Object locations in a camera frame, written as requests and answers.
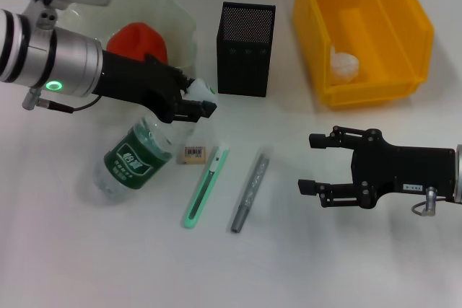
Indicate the beige eraser with barcode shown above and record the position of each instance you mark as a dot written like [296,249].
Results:
[193,154]

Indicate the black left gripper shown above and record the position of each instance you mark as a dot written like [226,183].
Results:
[137,81]

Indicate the pale green glass fruit plate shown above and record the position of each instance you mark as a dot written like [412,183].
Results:
[173,23]

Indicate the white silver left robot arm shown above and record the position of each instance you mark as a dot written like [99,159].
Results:
[65,62]

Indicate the green utility knife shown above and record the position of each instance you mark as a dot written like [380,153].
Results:
[205,185]

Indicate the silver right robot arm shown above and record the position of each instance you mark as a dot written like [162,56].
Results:
[458,174]

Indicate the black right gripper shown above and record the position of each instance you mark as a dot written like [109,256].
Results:
[408,167]

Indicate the grey pen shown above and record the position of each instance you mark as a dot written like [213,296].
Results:
[250,189]

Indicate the clear green-label water bottle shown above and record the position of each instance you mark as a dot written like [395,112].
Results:
[133,163]

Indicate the red tomato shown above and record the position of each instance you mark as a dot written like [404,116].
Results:
[144,41]

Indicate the white paper ball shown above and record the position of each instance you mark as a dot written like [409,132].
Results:
[344,66]

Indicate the yellow plastic bin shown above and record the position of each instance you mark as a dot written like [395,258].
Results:
[382,16]

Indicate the black mesh pen holder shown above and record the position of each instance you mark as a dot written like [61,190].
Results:
[245,66]

